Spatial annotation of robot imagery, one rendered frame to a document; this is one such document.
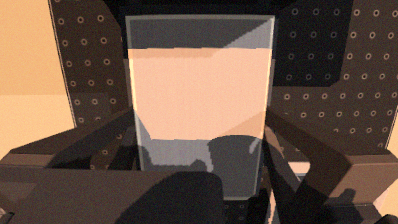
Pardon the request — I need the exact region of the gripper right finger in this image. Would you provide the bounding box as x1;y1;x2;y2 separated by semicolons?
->
262;105;398;224

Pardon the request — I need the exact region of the white well plate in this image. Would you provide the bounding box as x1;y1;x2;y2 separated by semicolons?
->
125;14;275;195

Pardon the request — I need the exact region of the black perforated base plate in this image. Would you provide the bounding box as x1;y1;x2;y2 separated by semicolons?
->
48;0;398;224

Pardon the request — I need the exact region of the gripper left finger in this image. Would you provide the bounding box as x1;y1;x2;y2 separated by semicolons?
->
0;105;138;171

